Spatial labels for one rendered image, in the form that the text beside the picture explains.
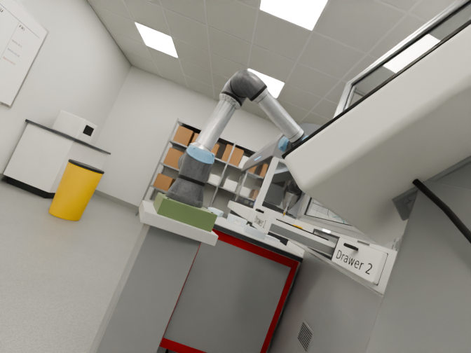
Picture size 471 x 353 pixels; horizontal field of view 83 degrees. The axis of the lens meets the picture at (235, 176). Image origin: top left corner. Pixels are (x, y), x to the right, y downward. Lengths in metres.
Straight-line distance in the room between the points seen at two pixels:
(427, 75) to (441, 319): 0.27
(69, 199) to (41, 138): 1.23
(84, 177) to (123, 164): 2.50
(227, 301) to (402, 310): 1.18
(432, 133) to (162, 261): 0.90
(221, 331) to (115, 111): 5.31
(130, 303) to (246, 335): 0.74
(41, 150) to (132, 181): 1.99
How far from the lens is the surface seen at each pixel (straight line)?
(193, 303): 1.52
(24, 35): 4.28
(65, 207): 3.60
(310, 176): 0.27
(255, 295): 1.54
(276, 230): 1.22
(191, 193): 1.02
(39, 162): 4.45
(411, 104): 0.28
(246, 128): 5.74
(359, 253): 1.14
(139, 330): 1.13
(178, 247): 1.02
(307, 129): 2.31
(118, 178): 5.95
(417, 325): 0.42
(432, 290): 0.42
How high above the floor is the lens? 0.90
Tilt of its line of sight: 5 degrees up
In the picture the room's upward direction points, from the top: 22 degrees clockwise
